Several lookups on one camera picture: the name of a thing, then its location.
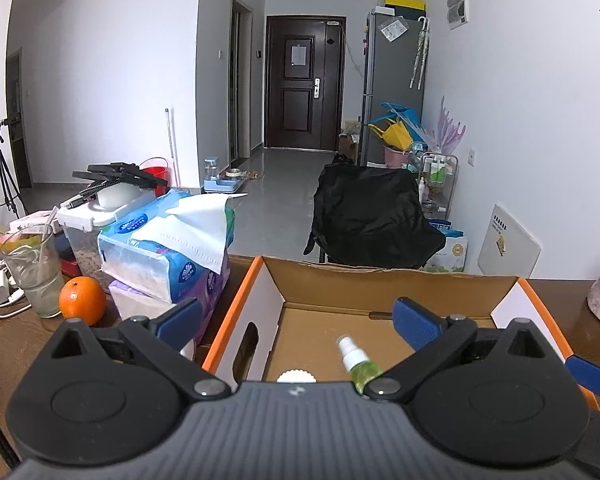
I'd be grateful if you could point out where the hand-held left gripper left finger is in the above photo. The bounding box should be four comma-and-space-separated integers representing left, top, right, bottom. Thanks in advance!
50, 297, 233, 403

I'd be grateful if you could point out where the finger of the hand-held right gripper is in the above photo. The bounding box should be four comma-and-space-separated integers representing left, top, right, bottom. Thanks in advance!
564, 354, 600, 397

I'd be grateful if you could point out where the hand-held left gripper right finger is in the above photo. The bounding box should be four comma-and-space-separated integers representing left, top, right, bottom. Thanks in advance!
364, 296, 553, 403

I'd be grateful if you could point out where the orange-rimmed cardboard box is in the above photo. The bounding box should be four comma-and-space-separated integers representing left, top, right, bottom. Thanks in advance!
200, 255, 600, 411

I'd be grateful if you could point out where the green spray bottle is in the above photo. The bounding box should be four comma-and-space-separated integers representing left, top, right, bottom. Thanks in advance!
336, 335, 385, 395

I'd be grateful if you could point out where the white ribbed lid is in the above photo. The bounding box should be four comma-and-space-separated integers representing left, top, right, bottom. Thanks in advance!
276, 369, 315, 385

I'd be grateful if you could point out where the purple tissue pack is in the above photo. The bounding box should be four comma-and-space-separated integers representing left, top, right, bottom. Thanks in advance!
170, 255, 231, 341

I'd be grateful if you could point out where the blue tissue pack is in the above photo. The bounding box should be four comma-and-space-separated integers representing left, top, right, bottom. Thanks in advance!
97, 190, 248, 306

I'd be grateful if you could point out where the white and blue bag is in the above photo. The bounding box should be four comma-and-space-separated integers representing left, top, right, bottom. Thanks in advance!
425, 220, 468, 273

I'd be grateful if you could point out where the orange fruit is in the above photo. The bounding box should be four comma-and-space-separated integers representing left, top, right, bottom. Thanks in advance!
58, 276, 107, 327

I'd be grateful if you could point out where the clear container white lid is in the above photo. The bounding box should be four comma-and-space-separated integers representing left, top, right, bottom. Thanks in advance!
55, 192, 153, 281

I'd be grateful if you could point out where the white leaning board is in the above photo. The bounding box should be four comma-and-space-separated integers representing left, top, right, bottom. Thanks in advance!
477, 203, 542, 278

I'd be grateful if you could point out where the white bowl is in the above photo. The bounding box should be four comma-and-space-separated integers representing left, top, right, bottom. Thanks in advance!
96, 182, 141, 211

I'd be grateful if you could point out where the metal trolley cart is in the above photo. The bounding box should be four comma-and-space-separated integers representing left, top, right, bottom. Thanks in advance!
407, 141, 460, 221

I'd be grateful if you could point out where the blue pet water feeder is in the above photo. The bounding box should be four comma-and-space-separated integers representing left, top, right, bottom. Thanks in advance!
202, 156, 251, 193

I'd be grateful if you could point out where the clear drinking glass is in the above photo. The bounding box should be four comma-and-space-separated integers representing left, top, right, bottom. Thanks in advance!
0, 232, 65, 318

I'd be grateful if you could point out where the red bucket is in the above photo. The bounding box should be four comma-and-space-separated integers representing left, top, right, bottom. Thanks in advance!
139, 156, 171, 196

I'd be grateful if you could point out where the black folding stand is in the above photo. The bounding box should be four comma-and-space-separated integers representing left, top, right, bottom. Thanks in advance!
71, 161, 170, 208

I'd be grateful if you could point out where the pink bucket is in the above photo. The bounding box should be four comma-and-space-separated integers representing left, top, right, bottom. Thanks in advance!
382, 144, 412, 168

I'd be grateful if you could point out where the pink and white box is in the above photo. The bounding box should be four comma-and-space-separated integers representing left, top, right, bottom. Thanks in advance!
9, 210, 56, 233

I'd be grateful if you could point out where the small brown cardboard box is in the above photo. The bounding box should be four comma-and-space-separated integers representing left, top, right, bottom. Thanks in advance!
339, 119, 361, 163

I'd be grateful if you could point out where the purple feather decoration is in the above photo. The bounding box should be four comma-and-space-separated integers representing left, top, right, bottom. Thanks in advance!
420, 95, 467, 153

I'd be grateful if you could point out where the black tripod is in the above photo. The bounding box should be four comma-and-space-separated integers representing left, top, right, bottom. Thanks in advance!
0, 117, 28, 221

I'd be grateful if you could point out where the dark brown entrance door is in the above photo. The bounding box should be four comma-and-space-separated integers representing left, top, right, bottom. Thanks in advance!
264, 15, 347, 153

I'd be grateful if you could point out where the grey interior door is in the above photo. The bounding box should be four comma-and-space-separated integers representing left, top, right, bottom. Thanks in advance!
228, 0, 255, 161

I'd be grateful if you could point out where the grey refrigerator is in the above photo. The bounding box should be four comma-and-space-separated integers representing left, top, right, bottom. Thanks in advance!
358, 7, 427, 168

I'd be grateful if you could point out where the white folded umbrella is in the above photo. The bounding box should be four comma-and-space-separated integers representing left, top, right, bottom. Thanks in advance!
410, 16, 430, 90

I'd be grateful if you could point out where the clear packet on refrigerator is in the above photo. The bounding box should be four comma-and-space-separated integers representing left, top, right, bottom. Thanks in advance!
377, 17, 410, 43

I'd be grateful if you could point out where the white-handled mop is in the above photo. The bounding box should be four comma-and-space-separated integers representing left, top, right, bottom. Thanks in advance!
165, 107, 181, 188

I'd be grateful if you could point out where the white wall electric panel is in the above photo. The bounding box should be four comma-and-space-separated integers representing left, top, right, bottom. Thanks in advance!
446, 0, 468, 28

